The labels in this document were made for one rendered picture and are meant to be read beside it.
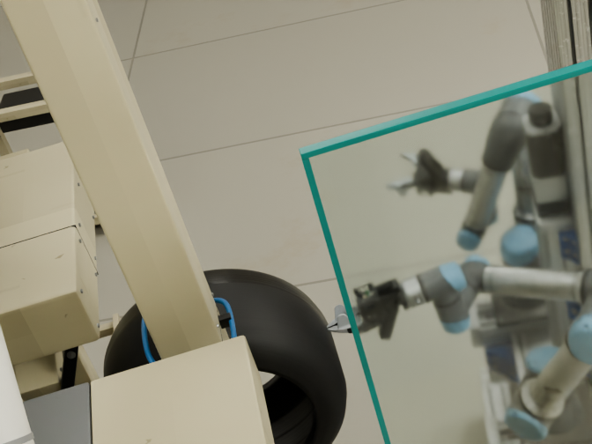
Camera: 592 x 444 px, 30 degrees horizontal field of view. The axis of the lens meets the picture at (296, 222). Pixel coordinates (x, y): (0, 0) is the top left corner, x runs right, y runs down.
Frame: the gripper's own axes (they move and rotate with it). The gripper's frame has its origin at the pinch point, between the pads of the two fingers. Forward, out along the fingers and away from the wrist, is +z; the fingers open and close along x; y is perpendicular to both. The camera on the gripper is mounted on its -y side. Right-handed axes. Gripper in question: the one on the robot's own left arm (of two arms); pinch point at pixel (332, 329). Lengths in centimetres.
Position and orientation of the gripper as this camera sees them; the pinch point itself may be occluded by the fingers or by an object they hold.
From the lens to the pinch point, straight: 280.9
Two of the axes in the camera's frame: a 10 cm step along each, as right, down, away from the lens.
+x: 1.7, 5.9, -7.9
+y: -3.3, -7.2, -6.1
